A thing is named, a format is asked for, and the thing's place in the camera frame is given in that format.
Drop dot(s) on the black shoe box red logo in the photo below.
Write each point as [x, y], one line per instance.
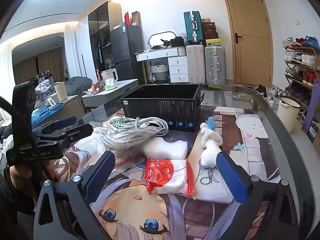
[210, 31]

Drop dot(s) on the red plastic snack bag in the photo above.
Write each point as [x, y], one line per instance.
[96, 87]

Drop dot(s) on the black cardboard box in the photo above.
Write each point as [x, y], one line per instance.
[155, 110]

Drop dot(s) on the white foam piece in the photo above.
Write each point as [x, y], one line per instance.
[165, 147]

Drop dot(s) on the printed cartoon table mat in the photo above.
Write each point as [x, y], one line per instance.
[250, 140]

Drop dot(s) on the grey side table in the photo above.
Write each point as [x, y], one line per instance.
[117, 91]

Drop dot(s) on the white dresser desk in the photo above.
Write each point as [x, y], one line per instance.
[178, 67]

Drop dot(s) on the white bucket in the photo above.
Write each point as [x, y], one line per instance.
[287, 116]

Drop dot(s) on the beige nightstand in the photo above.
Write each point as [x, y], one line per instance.
[72, 108]

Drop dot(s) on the yellow and black shoe box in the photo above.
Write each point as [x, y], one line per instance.
[212, 41]

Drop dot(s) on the green tissue box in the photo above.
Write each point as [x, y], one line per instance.
[110, 86]

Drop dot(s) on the red and white packet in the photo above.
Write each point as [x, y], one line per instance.
[172, 180]

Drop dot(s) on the wooden door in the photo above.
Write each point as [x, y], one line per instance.
[250, 30]

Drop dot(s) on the silver suitcase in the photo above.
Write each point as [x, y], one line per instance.
[215, 65]

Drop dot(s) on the brown cardboard box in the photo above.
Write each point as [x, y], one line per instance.
[135, 18]

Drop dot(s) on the white plush toy blue ear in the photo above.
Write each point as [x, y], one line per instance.
[210, 152]

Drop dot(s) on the beige cup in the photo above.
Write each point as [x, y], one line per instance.
[60, 92]

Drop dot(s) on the white sneaker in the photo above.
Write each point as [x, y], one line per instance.
[241, 97]

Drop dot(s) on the teal suitcase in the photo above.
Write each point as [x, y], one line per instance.
[193, 27]

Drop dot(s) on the blue packets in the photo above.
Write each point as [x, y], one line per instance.
[46, 112]

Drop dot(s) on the silvery plastic bag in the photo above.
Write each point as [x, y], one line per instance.
[125, 140]

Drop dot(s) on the black shoes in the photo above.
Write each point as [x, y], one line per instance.
[261, 91]

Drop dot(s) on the dark glass cabinet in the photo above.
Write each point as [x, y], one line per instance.
[98, 30]

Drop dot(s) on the brown curtain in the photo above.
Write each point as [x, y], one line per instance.
[37, 65]

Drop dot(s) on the white suitcase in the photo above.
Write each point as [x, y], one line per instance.
[195, 65]

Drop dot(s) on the black bag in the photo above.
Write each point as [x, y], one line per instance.
[177, 42]

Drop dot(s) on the oval mirror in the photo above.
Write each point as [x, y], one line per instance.
[160, 38]

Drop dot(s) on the red package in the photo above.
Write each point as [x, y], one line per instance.
[126, 18]

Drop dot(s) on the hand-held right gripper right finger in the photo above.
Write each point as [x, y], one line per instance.
[232, 180]

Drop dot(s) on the woven basket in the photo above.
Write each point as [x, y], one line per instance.
[160, 73]

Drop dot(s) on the shoe rack with shoes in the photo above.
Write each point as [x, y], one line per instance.
[302, 62]

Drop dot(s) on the dark jacket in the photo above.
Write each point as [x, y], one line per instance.
[77, 86]

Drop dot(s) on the black refrigerator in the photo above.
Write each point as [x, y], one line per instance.
[125, 47]

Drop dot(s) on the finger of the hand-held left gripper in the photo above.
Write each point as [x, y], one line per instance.
[80, 131]
[65, 122]

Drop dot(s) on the person's left hand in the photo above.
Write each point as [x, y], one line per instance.
[23, 177]

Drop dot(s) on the green and white packet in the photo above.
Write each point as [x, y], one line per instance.
[112, 125]

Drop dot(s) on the brown shoe box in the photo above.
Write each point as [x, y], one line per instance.
[206, 20]

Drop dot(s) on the purple box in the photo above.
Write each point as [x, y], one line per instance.
[312, 115]

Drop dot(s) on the white electric kettle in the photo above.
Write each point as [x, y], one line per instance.
[108, 75]

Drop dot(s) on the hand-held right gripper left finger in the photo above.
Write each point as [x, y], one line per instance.
[100, 173]

